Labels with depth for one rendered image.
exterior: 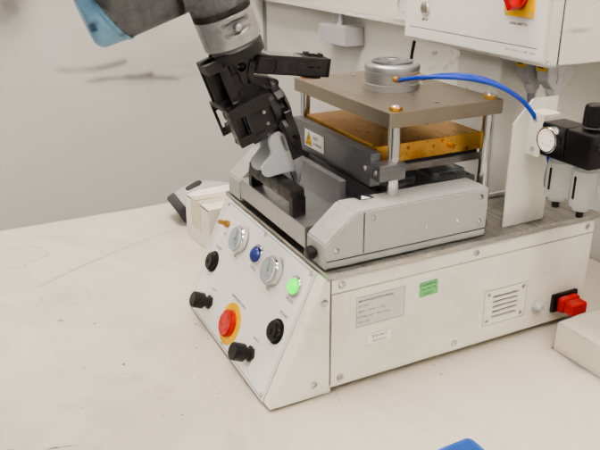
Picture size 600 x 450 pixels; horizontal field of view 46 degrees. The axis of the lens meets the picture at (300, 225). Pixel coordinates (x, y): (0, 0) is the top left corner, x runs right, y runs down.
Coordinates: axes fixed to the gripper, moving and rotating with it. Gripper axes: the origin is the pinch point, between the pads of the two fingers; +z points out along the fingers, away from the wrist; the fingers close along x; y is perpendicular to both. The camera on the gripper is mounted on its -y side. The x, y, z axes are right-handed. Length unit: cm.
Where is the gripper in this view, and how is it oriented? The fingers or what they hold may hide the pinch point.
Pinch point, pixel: (298, 172)
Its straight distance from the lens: 100.7
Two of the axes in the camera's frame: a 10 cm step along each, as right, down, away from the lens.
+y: -8.4, 4.8, -2.5
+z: 3.1, 8.1, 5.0
